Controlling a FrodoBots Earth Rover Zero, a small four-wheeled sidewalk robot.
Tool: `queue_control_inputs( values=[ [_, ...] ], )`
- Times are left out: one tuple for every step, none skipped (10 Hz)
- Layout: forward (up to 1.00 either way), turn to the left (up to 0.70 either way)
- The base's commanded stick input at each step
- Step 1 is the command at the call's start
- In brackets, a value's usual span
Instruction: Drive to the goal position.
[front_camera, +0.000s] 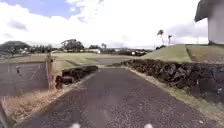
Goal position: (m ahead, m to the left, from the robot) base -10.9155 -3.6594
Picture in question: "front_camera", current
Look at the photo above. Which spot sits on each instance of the robot's own part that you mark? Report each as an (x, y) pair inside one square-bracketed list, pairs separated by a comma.
[(75, 125), (148, 125)]

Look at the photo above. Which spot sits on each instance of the dry grass verge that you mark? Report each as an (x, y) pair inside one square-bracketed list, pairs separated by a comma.
[(26, 105)]

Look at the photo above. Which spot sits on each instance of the grassy mound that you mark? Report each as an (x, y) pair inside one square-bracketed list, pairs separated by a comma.
[(173, 53)]

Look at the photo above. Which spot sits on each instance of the narrow grass verge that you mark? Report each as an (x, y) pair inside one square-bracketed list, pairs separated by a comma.
[(200, 103)]

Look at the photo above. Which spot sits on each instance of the wooden post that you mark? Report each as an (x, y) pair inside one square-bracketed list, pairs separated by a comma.
[(50, 71)]

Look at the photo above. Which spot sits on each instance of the row of trees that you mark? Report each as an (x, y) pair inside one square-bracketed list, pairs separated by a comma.
[(13, 46)]

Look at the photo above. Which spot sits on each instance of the green grass field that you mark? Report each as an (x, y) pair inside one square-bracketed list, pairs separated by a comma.
[(80, 58)]

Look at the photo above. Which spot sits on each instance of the white building with dark roof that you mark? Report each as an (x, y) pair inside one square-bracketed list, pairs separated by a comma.
[(215, 23)]

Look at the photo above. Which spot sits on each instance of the broad dark tree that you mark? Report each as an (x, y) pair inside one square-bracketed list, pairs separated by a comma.
[(71, 45)]

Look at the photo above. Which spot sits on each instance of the short dark rock wall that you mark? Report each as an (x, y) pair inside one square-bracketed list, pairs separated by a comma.
[(78, 72)]

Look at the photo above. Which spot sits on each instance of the palm tree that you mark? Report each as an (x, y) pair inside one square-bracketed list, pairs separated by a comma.
[(161, 33), (170, 36)]

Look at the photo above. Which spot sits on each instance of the long dark rock wall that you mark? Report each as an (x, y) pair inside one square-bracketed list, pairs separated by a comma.
[(173, 71)]

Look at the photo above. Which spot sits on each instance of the dark asphalt road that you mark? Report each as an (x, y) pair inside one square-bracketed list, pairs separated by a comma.
[(113, 96)]

